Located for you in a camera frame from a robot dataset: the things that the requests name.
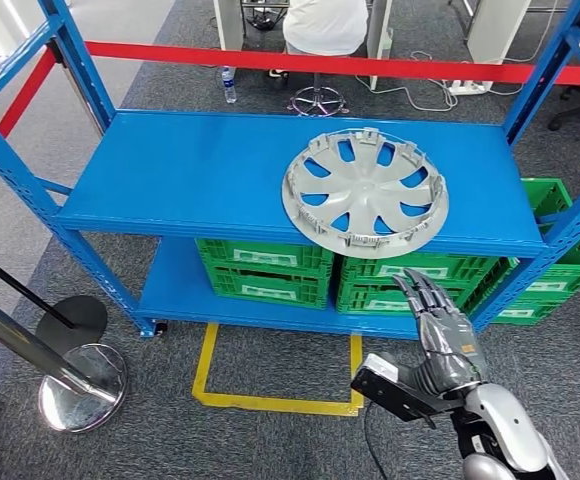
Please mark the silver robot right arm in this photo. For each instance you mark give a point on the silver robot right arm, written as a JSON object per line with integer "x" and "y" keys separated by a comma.
{"x": 510, "y": 424}

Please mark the long red barrier belt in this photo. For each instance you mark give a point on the long red barrier belt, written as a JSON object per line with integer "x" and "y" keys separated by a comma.
{"x": 320, "y": 64}

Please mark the yellow floor tape square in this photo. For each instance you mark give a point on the yellow floor tape square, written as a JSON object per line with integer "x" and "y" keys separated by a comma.
{"x": 270, "y": 403}

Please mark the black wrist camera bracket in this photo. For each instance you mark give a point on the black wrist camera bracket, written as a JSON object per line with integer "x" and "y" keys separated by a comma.
{"x": 400, "y": 401}

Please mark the person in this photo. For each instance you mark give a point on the person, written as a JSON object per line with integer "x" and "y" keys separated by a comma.
{"x": 325, "y": 26}

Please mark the clear plastic water bottle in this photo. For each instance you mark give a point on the clear plastic water bottle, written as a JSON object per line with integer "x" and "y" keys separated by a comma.
{"x": 229, "y": 86}

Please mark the white power strip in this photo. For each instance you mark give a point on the white power strip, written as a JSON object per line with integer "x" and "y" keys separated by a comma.
{"x": 470, "y": 87}

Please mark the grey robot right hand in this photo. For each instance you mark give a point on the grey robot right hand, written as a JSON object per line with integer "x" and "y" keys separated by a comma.
{"x": 450, "y": 344}

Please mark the blue metal shelf rack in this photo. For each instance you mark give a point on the blue metal shelf rack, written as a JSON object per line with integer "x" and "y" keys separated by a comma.
{"x": 195, "y": 172}

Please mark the grey plastic wheel hubcap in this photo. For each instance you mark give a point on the grey plastic wheel hubcap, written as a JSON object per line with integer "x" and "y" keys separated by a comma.
{"x": 365, "y": 192}

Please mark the black stanchion post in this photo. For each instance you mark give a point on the black stanchion post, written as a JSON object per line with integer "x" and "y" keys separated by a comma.
{"x": 73, "y": 321}

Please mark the chrome stanchion post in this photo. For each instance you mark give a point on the chrome stanchion post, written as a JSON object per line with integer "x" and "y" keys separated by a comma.
{"x": 54, "y": 52}
{"x": 15, "y": 338}

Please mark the white desk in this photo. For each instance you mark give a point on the white desk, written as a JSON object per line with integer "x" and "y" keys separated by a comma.
{"x": 495, "y": 33}
{"x": 230, "y": 26}

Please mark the black stool chrome base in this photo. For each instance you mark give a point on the black stool chrome base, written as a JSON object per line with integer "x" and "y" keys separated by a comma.
{"x": 317, "y": 102}

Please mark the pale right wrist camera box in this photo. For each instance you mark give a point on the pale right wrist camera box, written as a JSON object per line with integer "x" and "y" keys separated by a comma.
{"x": 380, "y": 368}

